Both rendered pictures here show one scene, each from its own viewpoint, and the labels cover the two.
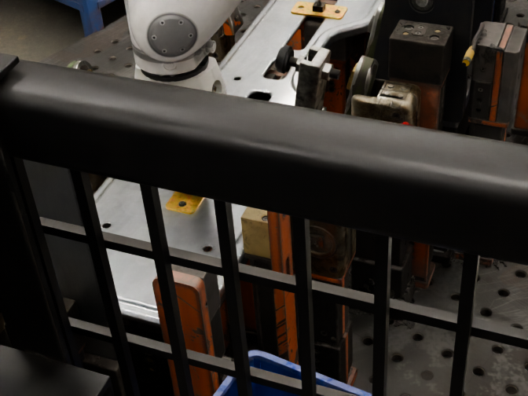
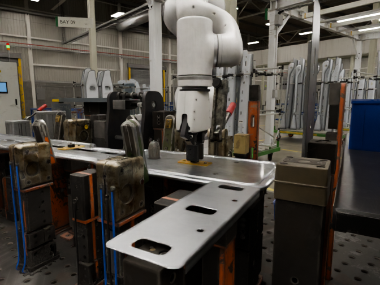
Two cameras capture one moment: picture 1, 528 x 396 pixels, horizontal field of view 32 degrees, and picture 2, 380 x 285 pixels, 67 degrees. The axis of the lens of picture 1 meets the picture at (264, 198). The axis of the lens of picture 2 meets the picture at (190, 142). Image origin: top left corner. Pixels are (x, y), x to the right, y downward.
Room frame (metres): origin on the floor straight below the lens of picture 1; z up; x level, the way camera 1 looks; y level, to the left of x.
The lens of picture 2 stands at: (0.82, 0.79, 1.16)
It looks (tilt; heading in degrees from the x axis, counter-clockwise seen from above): 9 degrees down; 275
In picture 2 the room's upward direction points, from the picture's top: straight up
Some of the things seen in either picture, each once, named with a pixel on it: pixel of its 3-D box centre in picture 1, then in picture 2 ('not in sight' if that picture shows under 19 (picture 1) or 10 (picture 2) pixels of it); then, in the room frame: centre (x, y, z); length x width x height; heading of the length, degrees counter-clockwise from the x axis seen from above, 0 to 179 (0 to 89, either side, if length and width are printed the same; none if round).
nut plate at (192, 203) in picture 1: (192, 186); (194, 160); (0.87, 0.08, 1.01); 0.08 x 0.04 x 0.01; 155
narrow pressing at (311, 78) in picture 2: (34, 219); (310, 93); (0.63, 0.21, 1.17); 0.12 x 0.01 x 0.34; 65
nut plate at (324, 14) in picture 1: (319, 7); (71, 146); (1.29, -0.11, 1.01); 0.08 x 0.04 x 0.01; 66
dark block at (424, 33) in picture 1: (414, 165); (164, 168); (1.00, -0.21, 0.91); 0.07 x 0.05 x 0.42; 65
